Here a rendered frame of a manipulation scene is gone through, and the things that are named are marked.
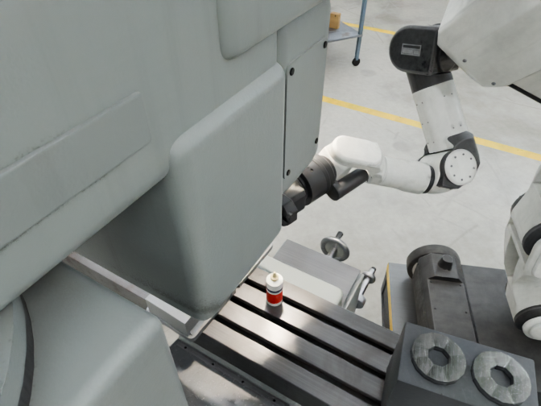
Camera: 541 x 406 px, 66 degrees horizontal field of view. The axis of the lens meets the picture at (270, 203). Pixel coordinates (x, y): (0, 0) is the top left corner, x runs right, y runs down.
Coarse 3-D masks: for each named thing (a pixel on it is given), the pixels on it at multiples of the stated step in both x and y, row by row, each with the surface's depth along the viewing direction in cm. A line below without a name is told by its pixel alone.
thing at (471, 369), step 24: (408, 336) 75; (432, 336) 74; (408, 360) 72; (432, 360) 72; (456, 360) 71; (480, 360) 71; (504, 360) 71; (528, 360) 72; (384, 384) 87; (408, 384) 69; (432, 384) 69; (456, 384) 69; (480, 384) 68; (504, 384) 69; (528, 384) 68
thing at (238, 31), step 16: (224, 0) 31; (240, 0) 32; (256, 0) 34; (272, 0) 36; (288, 0) 38; (304, 0) 41; (320, 0) 45; (224, 16) 32; (240, 16) 33; (256, 16) 35; (272, 16) 37; (288, 16) 39; (224, 32) 33; (240, 32) 33; (256, 32) 35; (272, 32) 38; (224, 48) 33; (240, 48) 34
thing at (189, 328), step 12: (264, 252) 113; (156, 300) 95; (228, 300) 103; (156, 312) 96; (168, 312) 93; (180, 312) 93; (168, 324) 97; (180, 324) 92; (192, 324) 94; (204, 324) 97; (192, 336) 94
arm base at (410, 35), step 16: (400, 32) 90; (416, 32) 87; (432, 32) 85; (400, 48) 91; (416, 48) 88; (432, 48) 86; (400, 64) 92; (416, 64) 89; (432, 64) 87; (448, 64) 90
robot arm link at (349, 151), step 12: (336, 144) 84; (348, 144) 85; (360, 144) 86; (372, 144) 87; (336, 156) 84; (348, 156) 83; (360, 156) 84; (372, 156) 85; (384, 156) 89; (360, 168) 86; (372, 168) 85; (384, 168) 87; (372, 180) 89
